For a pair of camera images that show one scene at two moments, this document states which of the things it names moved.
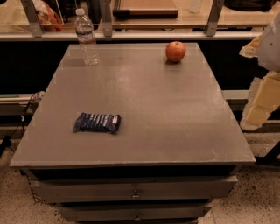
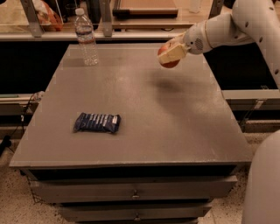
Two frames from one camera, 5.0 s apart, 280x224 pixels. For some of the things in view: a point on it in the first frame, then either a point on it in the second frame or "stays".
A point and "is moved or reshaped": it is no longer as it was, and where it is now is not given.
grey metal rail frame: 37,33 stays
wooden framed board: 146,9 stays
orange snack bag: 50,20 stays
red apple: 175,51 is moved or reshaped
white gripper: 270,49 -> 194,38
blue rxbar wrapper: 107,122 stays
